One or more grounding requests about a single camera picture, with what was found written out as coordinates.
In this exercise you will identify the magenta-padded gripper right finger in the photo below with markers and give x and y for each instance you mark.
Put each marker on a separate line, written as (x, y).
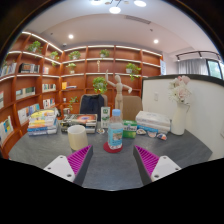
(165, 166)

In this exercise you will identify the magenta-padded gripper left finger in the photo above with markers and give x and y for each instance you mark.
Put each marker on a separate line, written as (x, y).
(60, 166)

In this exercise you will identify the clear blue-capped water bottle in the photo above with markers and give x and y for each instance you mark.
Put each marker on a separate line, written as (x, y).
(115, 133)

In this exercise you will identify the small foil snack packet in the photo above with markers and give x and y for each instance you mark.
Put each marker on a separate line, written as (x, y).
(152, 134)
(100, 131)
(141, 131)
(162, 136)

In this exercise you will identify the cream plastic cup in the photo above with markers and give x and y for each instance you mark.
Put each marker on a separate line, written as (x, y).
(77, 138)

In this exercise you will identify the blue wrapped paper pack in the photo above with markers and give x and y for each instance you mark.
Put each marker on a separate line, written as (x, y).
(151, 129)

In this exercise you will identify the white wrapped paper pack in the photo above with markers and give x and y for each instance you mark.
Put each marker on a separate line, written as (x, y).
(153, 117)
(153, 125)

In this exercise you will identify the stack of colourful books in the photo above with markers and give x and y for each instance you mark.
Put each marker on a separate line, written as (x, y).
(42, 123)

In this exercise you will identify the white ceramic jug vase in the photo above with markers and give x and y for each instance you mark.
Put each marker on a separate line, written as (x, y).
(179, 121)

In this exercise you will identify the green white tissue box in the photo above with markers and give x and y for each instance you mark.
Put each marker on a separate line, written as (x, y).
(130, 130)

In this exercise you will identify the stack of dark-covered books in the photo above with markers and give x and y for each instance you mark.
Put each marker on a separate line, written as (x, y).
(80, 120)

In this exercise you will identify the tan upholstered chair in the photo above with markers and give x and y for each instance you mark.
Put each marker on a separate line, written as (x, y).
(135, 110)

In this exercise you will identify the chair with dark jacket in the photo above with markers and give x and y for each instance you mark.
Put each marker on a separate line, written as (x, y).
(92, 106)

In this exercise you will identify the pink white flower bouquet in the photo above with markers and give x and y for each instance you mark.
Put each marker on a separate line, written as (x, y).
(179, 90)

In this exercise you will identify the wooden artist mannequin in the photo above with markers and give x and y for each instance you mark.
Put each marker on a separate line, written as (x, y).
(119, 96)

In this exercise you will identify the grey window curtain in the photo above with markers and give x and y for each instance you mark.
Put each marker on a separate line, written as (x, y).
(193, 66)

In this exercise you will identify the recessed ceiling light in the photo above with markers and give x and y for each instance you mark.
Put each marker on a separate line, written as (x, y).
(70, 36)
(155, 41)

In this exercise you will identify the ceiling air vent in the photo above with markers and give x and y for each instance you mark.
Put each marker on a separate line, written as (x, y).
(137, 19)

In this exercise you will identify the white wall switch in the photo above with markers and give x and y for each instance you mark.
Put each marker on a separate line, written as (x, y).
(156, 96)

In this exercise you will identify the wooden wall shelf unit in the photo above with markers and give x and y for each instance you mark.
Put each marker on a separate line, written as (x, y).
(80, 66)

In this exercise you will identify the black curtain rail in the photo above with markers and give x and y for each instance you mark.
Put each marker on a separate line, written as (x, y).
(198, 52)

